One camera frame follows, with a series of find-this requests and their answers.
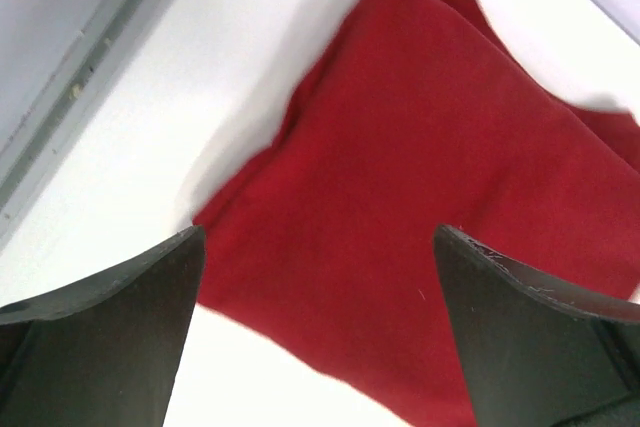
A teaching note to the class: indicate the left corner aluminium post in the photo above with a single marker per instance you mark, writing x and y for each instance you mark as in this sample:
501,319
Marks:
57,61

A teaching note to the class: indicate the dark red t-shirt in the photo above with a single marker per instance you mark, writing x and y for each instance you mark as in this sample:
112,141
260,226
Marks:
416,115

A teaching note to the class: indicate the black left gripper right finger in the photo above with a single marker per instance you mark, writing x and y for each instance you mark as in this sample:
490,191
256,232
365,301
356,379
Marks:
537,350

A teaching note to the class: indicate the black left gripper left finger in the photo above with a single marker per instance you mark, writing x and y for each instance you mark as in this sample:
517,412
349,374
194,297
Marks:
104,350

